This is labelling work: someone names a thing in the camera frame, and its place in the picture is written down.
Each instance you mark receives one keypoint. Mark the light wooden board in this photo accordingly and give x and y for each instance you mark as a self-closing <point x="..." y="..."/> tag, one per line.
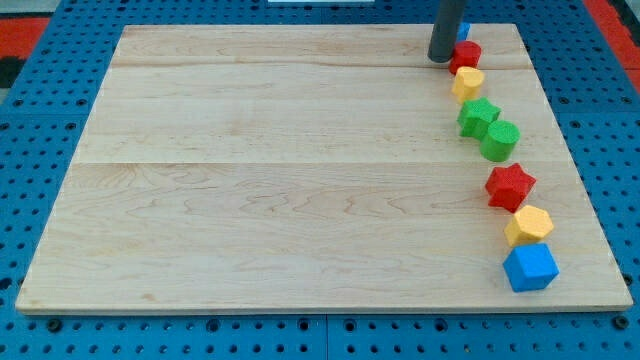
<point x="229" y="169"/>

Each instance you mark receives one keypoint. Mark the green star block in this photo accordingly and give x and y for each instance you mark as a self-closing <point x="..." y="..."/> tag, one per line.
<point x="476" y="116"/>

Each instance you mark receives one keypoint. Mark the green cylinder block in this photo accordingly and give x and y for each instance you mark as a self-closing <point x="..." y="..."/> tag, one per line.
<point x="499" y="141"/>

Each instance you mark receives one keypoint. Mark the blue cube block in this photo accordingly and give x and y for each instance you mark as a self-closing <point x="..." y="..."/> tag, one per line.
<point x="530" y="267"/>

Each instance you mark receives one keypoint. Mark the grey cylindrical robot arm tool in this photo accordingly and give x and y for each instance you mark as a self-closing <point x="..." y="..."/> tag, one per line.
<point x="445" y="29"/>

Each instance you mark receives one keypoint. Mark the yellow heart block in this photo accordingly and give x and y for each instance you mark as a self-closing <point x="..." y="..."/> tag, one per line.
<point x="467" y="84"/>

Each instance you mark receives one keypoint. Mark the yellow hexagon block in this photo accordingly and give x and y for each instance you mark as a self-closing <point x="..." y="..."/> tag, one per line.
<point x="528" y="225"/>

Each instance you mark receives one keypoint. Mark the small blue block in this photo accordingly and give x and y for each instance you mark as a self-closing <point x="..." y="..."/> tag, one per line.
<point x="463" y="31"/>

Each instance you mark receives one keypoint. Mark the red cylinder block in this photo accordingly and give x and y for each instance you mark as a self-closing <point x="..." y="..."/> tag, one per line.
<point x="465" y="54"/>

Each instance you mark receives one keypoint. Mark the red star block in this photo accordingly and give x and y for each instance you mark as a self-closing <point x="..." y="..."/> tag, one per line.
<point x="508" y="187"/>

